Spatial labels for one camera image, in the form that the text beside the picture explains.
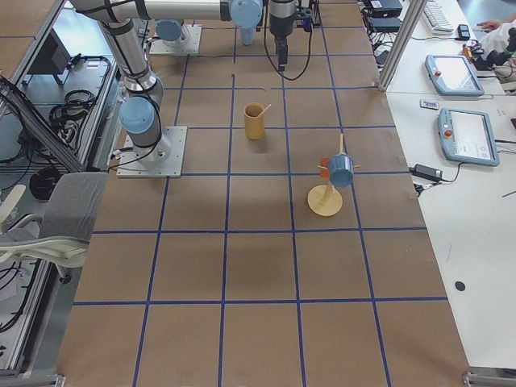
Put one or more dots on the bamboo cup holder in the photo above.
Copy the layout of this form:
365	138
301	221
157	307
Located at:
253	120

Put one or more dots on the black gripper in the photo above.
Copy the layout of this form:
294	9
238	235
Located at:
279	25

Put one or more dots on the light blue plastic cup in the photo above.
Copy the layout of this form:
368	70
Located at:
247	35

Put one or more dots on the blue cup on stand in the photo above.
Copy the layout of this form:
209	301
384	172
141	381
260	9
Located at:
340	168

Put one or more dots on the teach pendant far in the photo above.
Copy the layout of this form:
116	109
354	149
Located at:
453	76

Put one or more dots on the pink chopstick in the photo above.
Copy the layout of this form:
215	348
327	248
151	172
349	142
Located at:
264	110

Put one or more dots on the black power adapter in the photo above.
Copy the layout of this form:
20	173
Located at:
426	173

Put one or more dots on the aluminium frame post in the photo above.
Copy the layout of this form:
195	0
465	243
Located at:
412	16

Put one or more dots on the grey office chair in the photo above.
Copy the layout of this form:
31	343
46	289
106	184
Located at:
62	234

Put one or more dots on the orange cup on stand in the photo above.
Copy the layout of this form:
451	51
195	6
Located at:
323	168

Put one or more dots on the teach pendant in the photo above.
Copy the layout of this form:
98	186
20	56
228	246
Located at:
467	136
453	76

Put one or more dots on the wooden cup tree stand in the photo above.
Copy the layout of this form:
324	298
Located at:
326	200

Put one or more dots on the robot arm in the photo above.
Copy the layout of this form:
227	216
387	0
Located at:
171	31
140	113

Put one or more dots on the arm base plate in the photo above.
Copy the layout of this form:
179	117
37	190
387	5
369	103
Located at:
165	160
159	48

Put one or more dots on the teach pendant near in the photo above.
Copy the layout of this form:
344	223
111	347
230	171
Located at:
467	136

